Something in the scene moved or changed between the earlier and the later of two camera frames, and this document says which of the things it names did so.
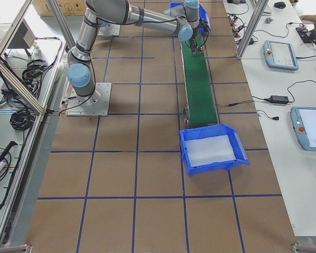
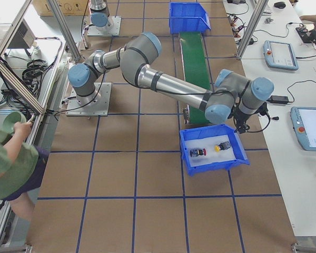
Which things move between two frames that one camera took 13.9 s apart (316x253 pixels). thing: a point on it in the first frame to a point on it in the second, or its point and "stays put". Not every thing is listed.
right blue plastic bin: [211, 148] stays put
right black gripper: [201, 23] to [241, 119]
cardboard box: [67, 8] stays put
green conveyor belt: [200, 105] stays put
